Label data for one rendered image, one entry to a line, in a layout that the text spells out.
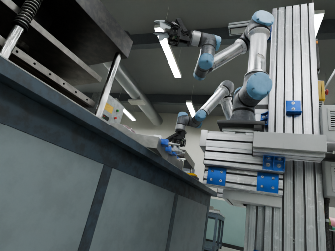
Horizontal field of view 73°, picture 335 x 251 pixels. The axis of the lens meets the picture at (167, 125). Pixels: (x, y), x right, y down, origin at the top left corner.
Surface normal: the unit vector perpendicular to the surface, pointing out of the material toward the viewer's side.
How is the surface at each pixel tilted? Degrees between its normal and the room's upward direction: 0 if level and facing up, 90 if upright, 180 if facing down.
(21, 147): 90
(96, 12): 90
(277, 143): 90
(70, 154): 90
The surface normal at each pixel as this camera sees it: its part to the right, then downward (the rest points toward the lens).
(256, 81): 0.07, -0.22
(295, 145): -0.34, -0.40
